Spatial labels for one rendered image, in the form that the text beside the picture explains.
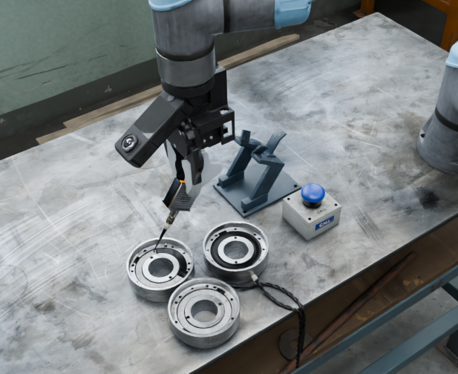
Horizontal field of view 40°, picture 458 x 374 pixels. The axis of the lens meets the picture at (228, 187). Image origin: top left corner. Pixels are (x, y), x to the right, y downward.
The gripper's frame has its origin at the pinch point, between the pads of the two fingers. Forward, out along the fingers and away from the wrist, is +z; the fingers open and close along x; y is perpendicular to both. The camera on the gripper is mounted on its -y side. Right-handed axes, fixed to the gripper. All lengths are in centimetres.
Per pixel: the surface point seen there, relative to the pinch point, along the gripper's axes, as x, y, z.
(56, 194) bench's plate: 24.5, -13.7, 13.1
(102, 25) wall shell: 153, 50, 59
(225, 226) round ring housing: -2.6, 5.4, 9.7
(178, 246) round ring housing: -1.5, -3.0, 10.1
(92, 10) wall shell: 153, 47, 52
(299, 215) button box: -8.3, 16.3, 8.9
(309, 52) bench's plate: 34, 54, 13
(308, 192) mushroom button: -7.4, 18.8, 5.7
